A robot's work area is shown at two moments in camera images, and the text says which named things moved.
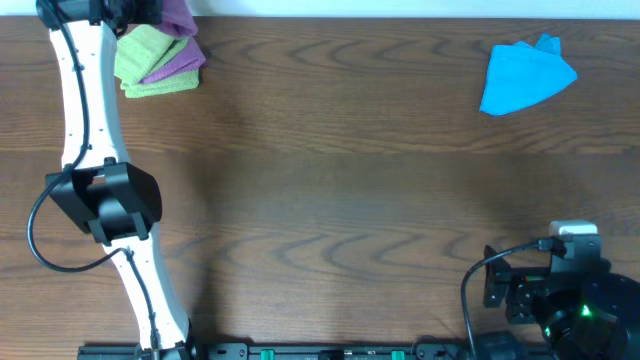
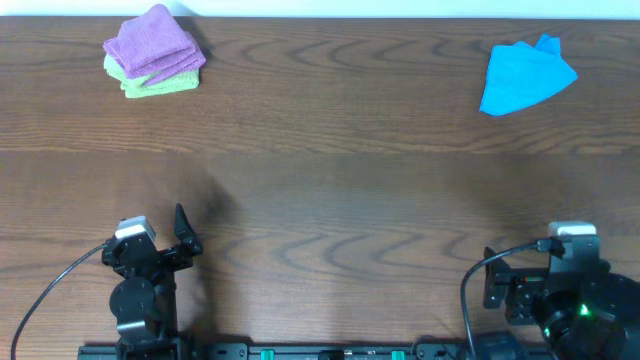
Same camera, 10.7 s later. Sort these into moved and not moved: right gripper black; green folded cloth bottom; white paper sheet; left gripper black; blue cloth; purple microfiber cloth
Moved: purple microfiber cloth; left gripper black
Not moved: white paper sheet; right gripper black; blue cloth; green folded cloth bottom
